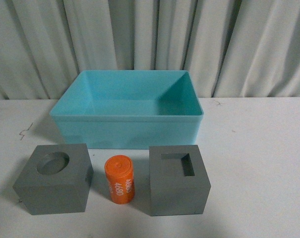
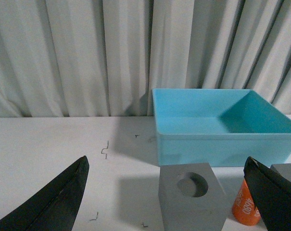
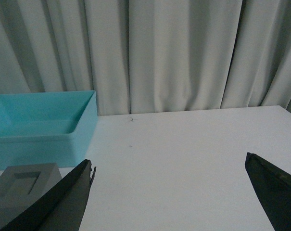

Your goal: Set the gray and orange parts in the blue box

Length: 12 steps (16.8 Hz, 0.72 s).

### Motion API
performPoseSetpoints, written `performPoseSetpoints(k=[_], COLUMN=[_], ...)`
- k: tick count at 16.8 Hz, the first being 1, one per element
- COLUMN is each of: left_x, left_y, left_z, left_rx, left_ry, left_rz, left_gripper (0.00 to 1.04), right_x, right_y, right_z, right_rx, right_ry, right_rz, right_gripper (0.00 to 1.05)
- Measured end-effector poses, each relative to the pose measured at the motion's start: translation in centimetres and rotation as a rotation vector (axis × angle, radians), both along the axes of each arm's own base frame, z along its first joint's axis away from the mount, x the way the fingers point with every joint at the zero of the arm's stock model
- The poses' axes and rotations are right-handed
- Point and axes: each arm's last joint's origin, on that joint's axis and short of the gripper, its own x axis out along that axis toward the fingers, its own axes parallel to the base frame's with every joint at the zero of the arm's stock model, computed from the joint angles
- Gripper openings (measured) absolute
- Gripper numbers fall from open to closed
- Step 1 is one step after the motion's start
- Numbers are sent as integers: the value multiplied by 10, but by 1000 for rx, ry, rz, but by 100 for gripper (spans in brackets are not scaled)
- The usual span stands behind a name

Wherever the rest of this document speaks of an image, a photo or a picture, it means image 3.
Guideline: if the white pleated curtain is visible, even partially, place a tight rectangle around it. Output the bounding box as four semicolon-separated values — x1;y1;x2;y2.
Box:
0;0;291;115

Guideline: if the gray block with square hole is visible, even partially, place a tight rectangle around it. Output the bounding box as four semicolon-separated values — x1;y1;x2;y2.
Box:
0;163;62;229

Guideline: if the light blue plastic box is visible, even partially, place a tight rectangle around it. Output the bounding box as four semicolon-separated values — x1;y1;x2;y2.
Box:
0;90;98;170

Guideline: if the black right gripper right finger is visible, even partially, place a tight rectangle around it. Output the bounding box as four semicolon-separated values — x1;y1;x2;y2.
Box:
245;153;291;231

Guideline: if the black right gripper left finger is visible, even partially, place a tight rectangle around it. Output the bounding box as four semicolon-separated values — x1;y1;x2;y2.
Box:
0;159;96;231

